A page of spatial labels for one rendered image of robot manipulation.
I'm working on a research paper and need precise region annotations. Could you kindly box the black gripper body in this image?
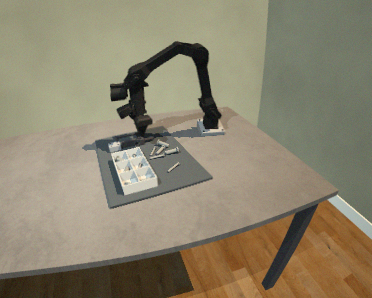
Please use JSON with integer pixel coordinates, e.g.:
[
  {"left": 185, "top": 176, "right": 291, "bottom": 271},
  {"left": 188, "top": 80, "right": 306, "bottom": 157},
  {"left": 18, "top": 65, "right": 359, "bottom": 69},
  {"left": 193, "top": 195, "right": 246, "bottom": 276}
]
[{"left": 130, "top": 98, "right": 153, "bottom": 127}]

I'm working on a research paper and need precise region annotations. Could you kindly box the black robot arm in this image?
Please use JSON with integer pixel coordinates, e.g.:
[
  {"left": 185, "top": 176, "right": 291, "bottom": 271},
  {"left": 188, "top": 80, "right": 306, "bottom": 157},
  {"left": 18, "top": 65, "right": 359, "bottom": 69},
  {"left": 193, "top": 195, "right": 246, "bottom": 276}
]
[{"left": 110, "top": 41, "right": 222, "bottom": 129}]

